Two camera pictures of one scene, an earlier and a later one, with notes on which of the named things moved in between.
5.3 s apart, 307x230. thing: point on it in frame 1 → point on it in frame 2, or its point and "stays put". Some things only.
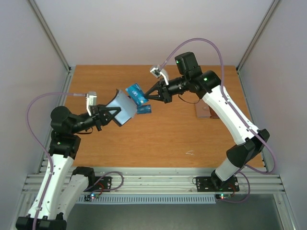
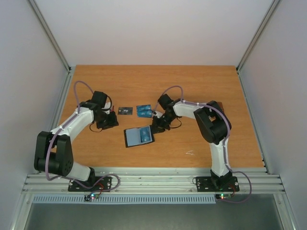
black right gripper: x=165 y=91 → x=159 y=122
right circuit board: x=223 y=196 stays put
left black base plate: x=101 y=184 stays put
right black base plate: x=215 y=184 stays put
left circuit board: x=88 y=197 stays put
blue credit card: x=144 y=109 stays put
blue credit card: x=136 y=93 → x=146 y=134
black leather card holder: x=128 y=108 → x=138 y=136
